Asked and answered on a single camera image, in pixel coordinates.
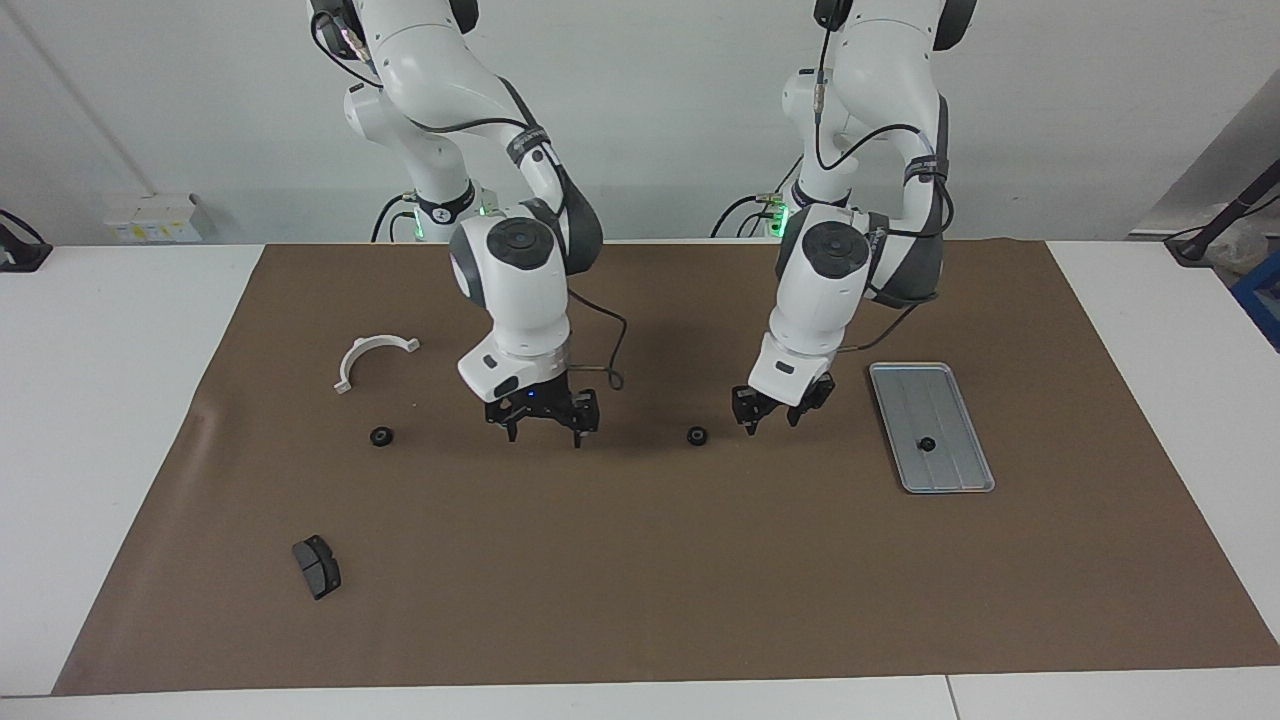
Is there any black left base cable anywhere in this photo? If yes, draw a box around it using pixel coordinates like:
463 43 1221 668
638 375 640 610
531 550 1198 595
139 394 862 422
710 190 801 239

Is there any short dark brake pad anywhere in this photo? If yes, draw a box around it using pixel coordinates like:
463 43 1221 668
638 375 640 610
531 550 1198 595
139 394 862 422
292 535 342 601

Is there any white curved plastic bracket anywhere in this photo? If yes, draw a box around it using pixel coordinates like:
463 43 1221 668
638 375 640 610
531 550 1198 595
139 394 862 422
334 336 422 395

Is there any black clamp mount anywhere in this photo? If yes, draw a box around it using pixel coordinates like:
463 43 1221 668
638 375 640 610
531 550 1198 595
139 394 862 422
0 208 54 273

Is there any black stand pole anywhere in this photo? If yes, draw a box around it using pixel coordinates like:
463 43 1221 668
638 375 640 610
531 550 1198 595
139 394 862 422
1165 155 1280 266

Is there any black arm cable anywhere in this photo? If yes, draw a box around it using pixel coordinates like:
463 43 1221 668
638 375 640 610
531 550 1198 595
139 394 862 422
812 20 956 353
410 100 628 393

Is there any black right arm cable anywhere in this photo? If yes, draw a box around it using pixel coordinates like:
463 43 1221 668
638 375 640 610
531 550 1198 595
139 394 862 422
410 100 628 393

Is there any white wall socket box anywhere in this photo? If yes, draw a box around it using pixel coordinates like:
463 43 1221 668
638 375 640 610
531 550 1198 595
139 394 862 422
103 193 216 245

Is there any blue crate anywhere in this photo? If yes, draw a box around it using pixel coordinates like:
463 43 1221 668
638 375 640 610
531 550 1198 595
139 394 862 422
1230 250 1280 353

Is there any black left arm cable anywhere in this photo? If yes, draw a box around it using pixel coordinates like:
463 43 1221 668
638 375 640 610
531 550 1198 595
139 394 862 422
812 20 956 353

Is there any clear plastic bag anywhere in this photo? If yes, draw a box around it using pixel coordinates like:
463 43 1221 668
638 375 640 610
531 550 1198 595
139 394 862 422
1205 215 1276 273

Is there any black right base cable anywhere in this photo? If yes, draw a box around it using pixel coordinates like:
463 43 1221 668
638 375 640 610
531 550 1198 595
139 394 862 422
370 195 421 243

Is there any silver metal tray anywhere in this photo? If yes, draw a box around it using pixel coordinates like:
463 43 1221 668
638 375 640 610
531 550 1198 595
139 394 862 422
868 362 997 495

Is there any brown table mat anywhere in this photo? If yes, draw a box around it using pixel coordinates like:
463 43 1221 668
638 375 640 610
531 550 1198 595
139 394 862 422
52 238 1280 697

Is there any black base cable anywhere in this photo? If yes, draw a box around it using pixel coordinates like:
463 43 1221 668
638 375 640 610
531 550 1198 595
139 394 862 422
370 195 421 243
710 190 801 239

